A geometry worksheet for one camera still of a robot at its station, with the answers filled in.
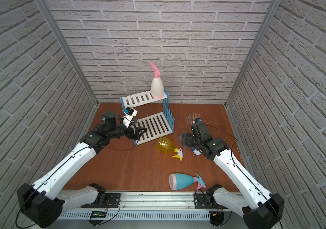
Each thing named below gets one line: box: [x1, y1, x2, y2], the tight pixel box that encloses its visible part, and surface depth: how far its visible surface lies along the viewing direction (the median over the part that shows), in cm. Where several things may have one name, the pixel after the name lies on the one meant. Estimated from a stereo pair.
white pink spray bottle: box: [149, 61, 165, 99], surface depth 81 cm
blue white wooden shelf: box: [119, 87, 175, 146], surface depth 95 cm
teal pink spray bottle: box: [168, 172, 207, 191], surface depth 79 cm
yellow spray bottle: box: [157, 136, 184, 161], surface depth 92 cm
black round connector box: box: [209, 210, 225, 228], surface depth 72 cm
